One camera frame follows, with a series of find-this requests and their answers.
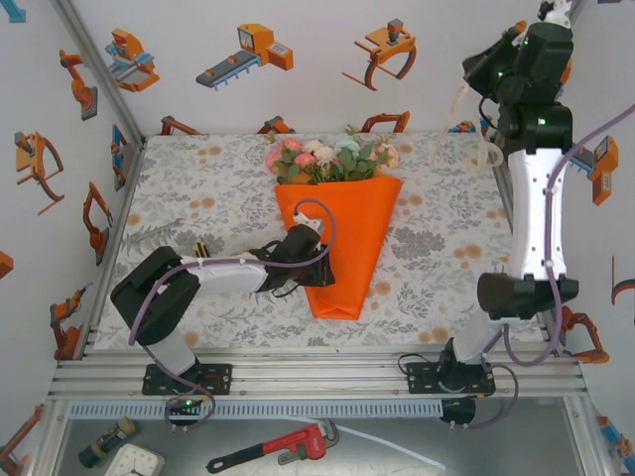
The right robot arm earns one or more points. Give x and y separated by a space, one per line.
538 213

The small black electronics box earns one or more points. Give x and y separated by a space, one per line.
186 404
459 411

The red pipe wrench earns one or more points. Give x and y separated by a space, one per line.
297 443

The white plastic strip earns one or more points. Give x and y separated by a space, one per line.
397 448

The floral patterned tablecloth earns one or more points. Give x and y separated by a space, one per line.
223 163

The dark bottle with cork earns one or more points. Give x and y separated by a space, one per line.
106 441

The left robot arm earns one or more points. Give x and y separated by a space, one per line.
228 275

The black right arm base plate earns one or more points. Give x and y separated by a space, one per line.
421 379

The orange wrapping paper sheet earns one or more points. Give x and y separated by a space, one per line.
357 223

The aluminium frame cross rail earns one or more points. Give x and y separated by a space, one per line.
317 377

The yellow black hand tool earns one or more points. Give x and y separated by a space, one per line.
203 249

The white alarm clock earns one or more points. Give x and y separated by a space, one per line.
134 461

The cream printed ribbon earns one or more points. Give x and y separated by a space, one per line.
454 106

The artificial flower bouquet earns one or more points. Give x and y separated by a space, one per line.
322 158

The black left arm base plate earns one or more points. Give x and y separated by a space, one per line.
218 379

